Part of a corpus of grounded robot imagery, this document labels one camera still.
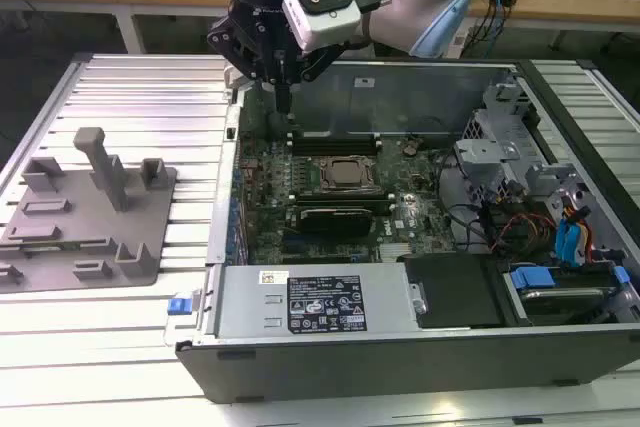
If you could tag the hard disk in blue carrier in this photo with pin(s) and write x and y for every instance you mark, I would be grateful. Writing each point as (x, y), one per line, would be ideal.
(531, 279)

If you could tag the grey metal drive cage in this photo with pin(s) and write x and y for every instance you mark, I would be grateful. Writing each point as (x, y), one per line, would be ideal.
(485, 152)

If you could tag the green motherboard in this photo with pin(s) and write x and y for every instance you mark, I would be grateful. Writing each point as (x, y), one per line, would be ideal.
(415, 197)

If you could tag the black plastic shroud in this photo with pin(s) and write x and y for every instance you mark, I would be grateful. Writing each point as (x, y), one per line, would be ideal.
(450, 292)

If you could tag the grey power supply with label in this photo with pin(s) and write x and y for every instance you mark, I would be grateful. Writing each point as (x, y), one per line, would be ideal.
(240, 307)

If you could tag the black graphics card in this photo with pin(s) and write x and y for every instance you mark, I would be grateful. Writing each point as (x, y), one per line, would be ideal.
(335, 222)

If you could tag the black RAM slot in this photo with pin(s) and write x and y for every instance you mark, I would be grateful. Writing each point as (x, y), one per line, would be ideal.
(335, 139)
(335, 149)

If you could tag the silver finned heatsink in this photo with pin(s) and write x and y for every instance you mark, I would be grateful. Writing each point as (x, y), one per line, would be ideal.
(397, 250)

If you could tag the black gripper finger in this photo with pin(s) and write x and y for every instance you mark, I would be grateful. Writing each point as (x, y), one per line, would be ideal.
(235, 44)
(320, 64)

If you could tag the black open PC case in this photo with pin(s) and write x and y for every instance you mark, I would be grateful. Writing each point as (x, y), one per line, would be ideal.
(400, 367)

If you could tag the grey parts rack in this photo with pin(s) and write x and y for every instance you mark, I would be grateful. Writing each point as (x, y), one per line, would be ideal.
(125, 227)

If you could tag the silver CPU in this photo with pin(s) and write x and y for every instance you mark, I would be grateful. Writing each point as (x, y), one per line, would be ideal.
(350, 172)

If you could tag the silver coin battery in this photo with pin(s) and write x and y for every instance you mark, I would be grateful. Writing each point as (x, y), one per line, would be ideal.
(410, 150)

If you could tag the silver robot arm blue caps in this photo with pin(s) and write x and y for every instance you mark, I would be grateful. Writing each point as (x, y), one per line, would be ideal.
(400, 22)

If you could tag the blue case latch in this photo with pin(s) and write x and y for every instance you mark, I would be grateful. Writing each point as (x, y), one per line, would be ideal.
(180, 307)

